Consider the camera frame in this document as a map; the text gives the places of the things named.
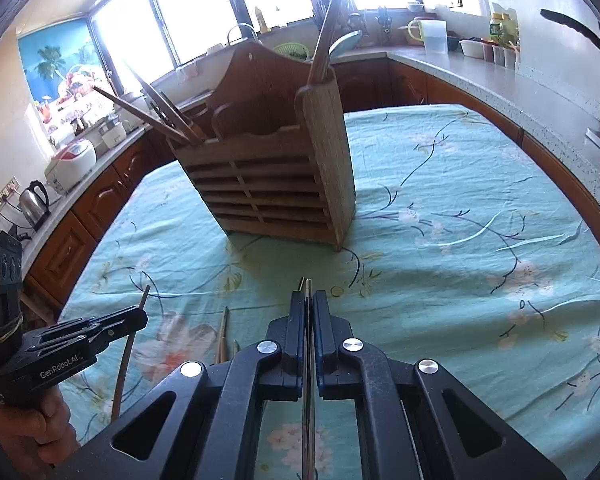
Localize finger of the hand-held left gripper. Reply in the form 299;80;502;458
79;309;149;357
39;306;142;345

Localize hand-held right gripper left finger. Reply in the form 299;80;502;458
45;290;311;480

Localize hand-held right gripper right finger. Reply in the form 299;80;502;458
312;290;568;480

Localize metal chopstick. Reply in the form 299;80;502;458
149;101;183;133
302;276;316;480
157;91;203;138
121;59;206;142

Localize wooden utensil holder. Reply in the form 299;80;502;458
172;42;357;252

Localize person's left hand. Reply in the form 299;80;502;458
0;386;79;476

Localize steel electric kettle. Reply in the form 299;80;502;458
19;180;51;231

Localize white pink rice cooker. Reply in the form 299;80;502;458
44;139;97;193

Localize teal floral tablecloth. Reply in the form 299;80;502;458
57;104;600;480

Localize white electric cooker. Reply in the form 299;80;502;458
119;92;148;132

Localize green colander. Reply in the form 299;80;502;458
272;42;313;63

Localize chrome sink faucet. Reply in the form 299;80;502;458
226;23;261;49

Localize knife and utensil rack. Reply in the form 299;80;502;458
310;0;353;31

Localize spice jars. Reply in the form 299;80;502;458
482;42;519;69

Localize kitchen window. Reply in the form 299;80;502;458
87;0;421;68

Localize cooking oil bottle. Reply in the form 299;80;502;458
489;10;519;46

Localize black wok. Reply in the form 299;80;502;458
540;8;600;67

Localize wall socket strip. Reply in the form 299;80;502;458
0;176;21;213

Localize tropical beach wall poster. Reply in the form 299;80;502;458
17;17;113;136

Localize clear pitcher with green handle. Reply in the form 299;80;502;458
407;17;448;54

